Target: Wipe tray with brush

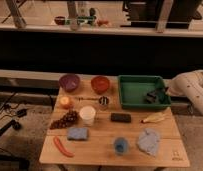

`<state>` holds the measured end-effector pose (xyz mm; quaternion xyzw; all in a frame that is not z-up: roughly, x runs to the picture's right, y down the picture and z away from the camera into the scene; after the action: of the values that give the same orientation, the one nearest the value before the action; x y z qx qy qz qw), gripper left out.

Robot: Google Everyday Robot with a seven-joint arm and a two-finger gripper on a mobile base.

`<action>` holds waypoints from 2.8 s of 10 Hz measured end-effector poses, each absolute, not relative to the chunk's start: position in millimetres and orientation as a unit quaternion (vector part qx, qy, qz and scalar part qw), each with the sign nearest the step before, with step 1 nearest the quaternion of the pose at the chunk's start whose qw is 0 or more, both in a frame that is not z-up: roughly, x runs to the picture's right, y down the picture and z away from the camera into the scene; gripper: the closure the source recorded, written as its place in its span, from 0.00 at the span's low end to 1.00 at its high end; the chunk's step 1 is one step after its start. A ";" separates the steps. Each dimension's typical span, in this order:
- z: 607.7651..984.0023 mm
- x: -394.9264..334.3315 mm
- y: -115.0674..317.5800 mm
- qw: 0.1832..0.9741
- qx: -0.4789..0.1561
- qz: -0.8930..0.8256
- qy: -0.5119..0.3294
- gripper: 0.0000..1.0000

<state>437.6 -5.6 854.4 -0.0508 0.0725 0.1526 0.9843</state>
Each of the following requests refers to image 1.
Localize green plastic tray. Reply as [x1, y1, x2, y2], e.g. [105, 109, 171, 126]
[118, 75, 171, 110]

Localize white cup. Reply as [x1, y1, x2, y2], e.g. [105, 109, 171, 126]
[79, 106, 96, 126]

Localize black sponge block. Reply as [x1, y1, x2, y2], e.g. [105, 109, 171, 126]
[111, 113, 131, 123]

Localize light blue cloth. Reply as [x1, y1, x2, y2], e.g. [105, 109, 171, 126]
[136, 128, 160, 156]

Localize green background object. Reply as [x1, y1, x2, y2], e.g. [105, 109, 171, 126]
[77, 16, 96, 25]

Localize red chili pepper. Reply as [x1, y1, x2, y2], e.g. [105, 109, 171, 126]
[53, 136, 74, 157]

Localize bunch of dark grapes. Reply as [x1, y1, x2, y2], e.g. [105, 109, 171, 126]
[50, 110, 78, 129]

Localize dark red background bowl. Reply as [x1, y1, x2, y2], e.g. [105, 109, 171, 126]
[54, 16, 65, 25]

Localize dark brush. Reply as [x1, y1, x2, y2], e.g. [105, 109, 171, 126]
[145, 93, 157, 103]

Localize black cables on floor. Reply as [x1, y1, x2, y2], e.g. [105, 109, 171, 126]
[0, 92, 29, 141]

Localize blue sponge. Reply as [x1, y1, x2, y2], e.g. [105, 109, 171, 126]
[67, 127, 88, 140]

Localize blue cup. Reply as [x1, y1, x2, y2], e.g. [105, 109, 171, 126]
[113, 137, 129, 155]

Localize purple bowl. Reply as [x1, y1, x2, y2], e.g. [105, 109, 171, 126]
[59, 74, 80, 92]

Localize orange apple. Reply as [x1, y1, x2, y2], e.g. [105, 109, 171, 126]
[60, 96, 73, 109]

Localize wooden table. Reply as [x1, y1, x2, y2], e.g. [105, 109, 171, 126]
[40, 81, 190, 167]

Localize metal strainer spoon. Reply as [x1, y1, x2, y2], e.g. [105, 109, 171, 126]
[77, 96, 109, 106]

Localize yellow banana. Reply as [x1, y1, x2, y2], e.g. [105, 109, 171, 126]
[142, 112, 165, 123]

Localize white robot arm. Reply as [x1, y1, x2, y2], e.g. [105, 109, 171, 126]
[166, 70, 203, 115]

